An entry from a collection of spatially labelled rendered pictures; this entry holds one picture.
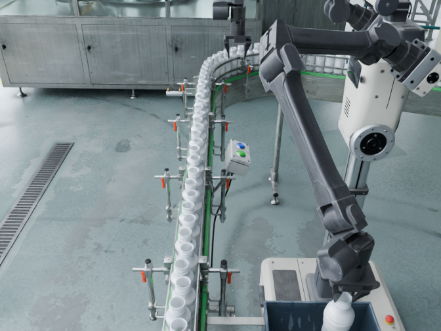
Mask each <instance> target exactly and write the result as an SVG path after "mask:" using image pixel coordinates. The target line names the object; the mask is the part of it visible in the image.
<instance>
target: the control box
mask: <svg viewBox="0 0 441 331"><path fill-rule="evenodd" d="M238 143H241V142H239V141H235V140H233V139H231V140H230V143H229V144H228V147H227V149H226V151H225V170H226V171H227V172H228V173H227V174H226V176H230V174H231V176H233V174H236V175H241V176H243V177H244V176H245V174H246V172H247V170H248V168H249V166H250V164H251V159H250V153H249V145H248V144H245V143H242V144H244V145H245V147H244V148H240V147H239V146H238ZM239 150H242V151H244V152H245V156H241V155H239V154H238V151H239ZM220 186H221V182H220V183H219V184H218V185H217V186H216V187H215V188H214V189H213V186H212V191H211V194H212V199H213V195H214V193H215V192H216V191H217V190H218V189H219V187H220ZM216 218H217V215H216V216H215V218H214V222H213V235H212V247H211V268H212V267H213V244H214V233H215V221H216Z"/></svg>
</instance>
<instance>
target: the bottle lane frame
mask: <svg viewBox="0 0 441 331"><path fill-rule="evenodd" d="M214 109H215V98H212V104H211V112H213V115H214ZM213 139H214V131H213V132H210V141H209V146H208V147H209V160H208V161H209V165H208V166H211V170H212V173H211V174H213ZM206 193H207V198H206V199H207V201H206V211H205V212H206V214H205V218H204V219H205V225H204V227H205V233H203V234H204V235H205V238H204V241H203V242H204V249H203V256H207V262H208V263H209V249H210V231H211V190H207V192H206ZM178 238H179V224H178V234H177V240H178ZM175 259H176V253H175V258H174V264H173V271H174V266H175ZM209 268H211V266H210V265H209ZM208 284H209V283H207V286H202V287H200V288H201V298H200V300H201V309H199V311H200V321H198V322H199V331H206V314H207V289H208ZM170 299H171V287H170V292H169V302H170ZM169 302H168V307H167V310H168V309H169Z"/></svg>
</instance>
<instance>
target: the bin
mask: <svg viewBox="0 0 441 331"><path fill-rule="evenodd" d="M329 302H330V301H270V300H264V302H263V303H264V313H263V317H208V316H207V314H206V331H207V325H246V326H262V331H321V330H322V326H323V323H324V321H323V318H324V309H325V308H326V306H327V304H328V303H329ZM351 307H352V308H353V310H354V314H355V318H354V321H353V323H352V326H351V327H350V329H349V331H381V329H380V327H379V323H378V321H377V318H376V316H375V313H374V310H373V307H372V305H371V302H370V301H355V302H353V303H351Z"/></svg>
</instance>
